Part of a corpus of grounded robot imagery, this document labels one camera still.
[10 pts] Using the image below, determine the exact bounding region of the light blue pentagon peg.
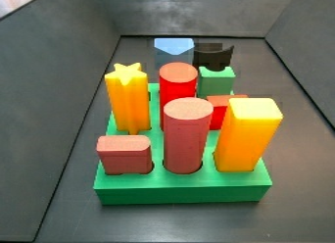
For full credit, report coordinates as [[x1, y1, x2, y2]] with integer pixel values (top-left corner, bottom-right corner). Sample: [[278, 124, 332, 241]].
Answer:
[[153, 37, 194, 70]]

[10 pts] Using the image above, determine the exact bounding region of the black curved holder stand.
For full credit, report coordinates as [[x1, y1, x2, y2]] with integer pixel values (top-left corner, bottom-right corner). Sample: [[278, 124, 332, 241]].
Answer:
[[192, 43, 234, 72]]

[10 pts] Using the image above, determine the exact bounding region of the pink cylinder peg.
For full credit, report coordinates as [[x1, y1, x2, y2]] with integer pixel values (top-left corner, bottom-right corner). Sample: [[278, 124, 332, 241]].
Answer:
[[164, 97, 213, 174]]

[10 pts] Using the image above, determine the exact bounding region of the green arch peg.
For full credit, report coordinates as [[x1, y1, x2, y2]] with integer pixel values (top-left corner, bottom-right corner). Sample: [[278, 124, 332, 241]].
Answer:
[[196, 67, 234, 98]]

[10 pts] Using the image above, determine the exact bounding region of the green peg board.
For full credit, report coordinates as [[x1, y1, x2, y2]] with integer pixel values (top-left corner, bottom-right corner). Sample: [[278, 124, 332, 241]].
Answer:
[[93, 83, 272, 205]]

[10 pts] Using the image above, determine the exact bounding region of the yellow star peg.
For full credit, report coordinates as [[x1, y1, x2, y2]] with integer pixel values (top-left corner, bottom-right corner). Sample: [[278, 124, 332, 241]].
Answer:
[[103, 63, 150, 135]]

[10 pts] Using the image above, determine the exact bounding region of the red square peg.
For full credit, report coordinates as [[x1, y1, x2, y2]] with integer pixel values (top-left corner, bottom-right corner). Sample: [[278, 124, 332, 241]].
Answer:
[[206, 94, 245, 130]]

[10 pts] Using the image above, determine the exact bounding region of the red cylinder peg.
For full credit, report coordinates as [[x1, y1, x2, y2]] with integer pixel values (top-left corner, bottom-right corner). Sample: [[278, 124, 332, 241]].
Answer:
[[158, 62, 197, 126]]

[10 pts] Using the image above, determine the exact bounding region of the yellow square peg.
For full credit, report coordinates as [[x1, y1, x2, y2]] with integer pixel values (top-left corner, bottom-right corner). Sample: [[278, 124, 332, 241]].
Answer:
[[213, 98, 282, 172]]

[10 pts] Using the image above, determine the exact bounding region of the pink rounded block peg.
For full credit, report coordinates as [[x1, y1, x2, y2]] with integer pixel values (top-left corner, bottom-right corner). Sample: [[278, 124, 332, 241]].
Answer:
[[95, 135, 153, 174]]

